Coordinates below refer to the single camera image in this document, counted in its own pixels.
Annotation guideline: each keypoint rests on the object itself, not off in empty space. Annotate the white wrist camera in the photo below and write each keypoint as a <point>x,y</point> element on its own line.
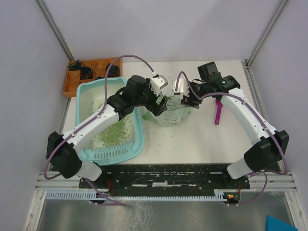
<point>158,82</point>
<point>180,87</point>

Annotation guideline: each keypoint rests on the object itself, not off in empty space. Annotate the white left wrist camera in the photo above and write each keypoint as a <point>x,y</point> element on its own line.
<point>158,82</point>

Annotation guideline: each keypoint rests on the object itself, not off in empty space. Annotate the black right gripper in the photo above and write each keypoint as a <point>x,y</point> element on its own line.
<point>189,99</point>

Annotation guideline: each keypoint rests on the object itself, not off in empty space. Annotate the teal plastic litter box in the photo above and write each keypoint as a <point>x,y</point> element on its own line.
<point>90,98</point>

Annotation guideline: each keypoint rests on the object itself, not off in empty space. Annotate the green cat litter bag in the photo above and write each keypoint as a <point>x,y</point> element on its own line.
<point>174,114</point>

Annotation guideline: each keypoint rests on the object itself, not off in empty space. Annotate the magenta plastic litter scoop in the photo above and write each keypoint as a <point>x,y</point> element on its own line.
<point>219,106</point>

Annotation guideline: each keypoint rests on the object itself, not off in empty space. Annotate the black round part in tray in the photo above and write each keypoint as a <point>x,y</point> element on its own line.
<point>114,70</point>

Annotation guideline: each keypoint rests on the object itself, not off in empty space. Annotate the green litter pellets pile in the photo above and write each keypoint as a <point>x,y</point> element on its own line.
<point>116,134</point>

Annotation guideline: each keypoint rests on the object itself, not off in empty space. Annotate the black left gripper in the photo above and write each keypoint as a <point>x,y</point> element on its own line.
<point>156,109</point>

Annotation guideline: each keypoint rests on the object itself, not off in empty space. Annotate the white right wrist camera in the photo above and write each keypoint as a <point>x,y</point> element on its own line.
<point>180,87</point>

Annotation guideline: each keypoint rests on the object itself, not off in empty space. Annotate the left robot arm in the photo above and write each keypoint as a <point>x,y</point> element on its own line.
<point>63,149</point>

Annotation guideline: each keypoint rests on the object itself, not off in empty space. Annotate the black ring part in tray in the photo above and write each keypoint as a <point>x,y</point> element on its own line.
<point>86,73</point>

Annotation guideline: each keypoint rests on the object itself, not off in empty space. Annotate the black mounting base plate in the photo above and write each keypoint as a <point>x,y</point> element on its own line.
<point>173,179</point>

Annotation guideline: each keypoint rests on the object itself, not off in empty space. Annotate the orange wooden compartment tray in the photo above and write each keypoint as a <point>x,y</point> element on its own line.
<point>72,79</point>

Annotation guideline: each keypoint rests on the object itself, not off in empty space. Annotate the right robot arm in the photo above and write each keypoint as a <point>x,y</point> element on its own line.
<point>268,144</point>

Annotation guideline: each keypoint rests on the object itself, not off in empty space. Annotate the blue foam pad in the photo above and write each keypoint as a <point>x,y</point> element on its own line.
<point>273,224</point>

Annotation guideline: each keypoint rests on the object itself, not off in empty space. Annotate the small circuit board with LEDs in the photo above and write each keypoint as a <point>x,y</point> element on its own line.
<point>233,198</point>

